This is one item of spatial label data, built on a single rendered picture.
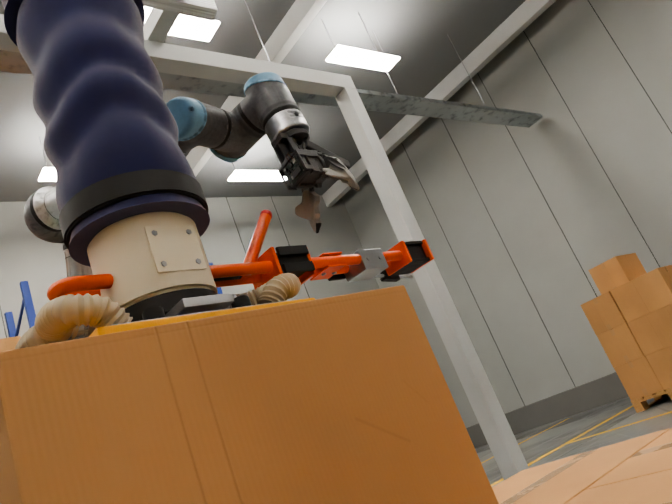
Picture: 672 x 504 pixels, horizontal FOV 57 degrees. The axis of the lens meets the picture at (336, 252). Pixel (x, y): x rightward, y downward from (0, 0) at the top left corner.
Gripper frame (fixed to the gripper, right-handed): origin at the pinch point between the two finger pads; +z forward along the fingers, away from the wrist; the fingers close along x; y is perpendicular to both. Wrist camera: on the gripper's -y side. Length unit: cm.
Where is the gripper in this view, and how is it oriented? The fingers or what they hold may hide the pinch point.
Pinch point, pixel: (340, 213)
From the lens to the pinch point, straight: 127.9
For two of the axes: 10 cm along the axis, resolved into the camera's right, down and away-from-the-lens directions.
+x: 5.7, -5.6, -6.0
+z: 4.4, 8.2, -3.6
